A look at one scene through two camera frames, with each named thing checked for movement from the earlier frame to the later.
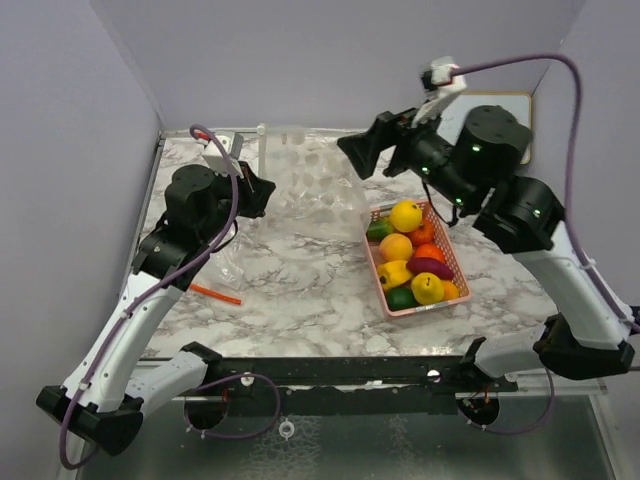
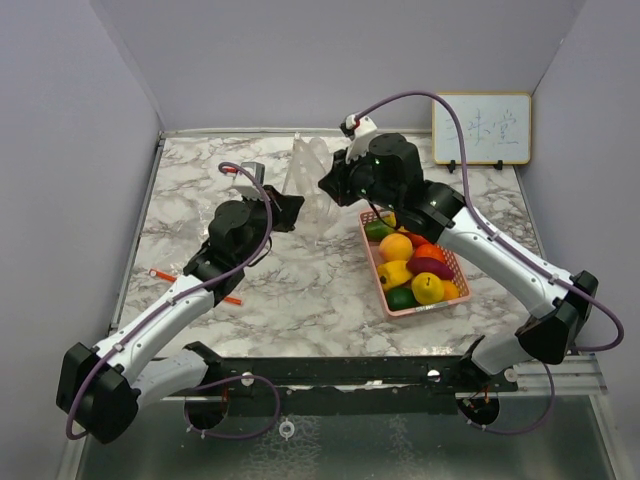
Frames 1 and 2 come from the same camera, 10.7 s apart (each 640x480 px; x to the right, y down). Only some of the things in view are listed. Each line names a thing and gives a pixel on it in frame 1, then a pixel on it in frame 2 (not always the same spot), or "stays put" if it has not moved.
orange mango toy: x=450 y=290 stays put
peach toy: x=395 y=247 stays put
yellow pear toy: x=427 y=288 stays put
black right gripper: x=389 y=130 -> x=336 y=181
